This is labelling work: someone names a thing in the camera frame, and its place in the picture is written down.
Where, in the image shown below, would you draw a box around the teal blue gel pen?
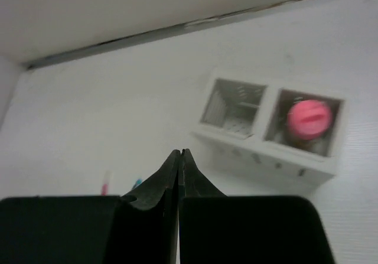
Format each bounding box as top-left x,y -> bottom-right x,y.
131,178 -> 143,190

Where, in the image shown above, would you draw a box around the aluminium rail back edge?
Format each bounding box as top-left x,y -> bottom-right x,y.
20,0 -> 335,70

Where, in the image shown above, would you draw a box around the pink clear gel pen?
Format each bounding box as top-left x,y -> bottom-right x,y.
100,171 -> 113,196

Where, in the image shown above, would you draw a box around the white two-slot pen holder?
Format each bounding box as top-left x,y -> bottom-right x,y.
193,69 -> 349,194

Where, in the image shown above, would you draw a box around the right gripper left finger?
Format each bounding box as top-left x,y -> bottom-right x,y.
1,150 -> 180,263

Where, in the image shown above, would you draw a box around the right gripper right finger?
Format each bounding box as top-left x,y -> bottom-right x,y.
178,149 -> 335,263

